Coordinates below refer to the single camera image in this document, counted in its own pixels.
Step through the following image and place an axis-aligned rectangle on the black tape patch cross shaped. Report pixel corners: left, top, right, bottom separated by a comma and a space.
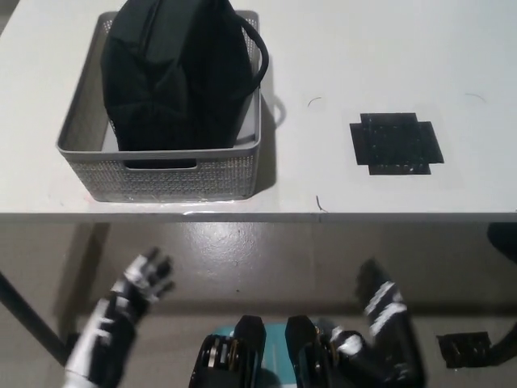
349, 112, 447, 176

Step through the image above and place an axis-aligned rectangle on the black rounded object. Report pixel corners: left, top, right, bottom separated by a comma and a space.
486, 223, 517, 258

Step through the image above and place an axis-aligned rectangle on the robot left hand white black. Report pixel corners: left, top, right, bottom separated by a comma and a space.
116, 247, 177, 317

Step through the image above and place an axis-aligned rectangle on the black table leg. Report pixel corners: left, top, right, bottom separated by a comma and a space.
490, 314, 517, 361
0, 270, 70, 367

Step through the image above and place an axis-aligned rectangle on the robot right hand white black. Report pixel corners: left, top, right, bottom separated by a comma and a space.
329, 258, 410, 355

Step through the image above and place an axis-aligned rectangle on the black floor tape patch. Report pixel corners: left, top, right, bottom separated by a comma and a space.
435, 331, 492, 370

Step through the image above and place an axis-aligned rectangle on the grey perforated plastic basket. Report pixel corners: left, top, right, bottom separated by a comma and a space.
56, 11, 264, 204

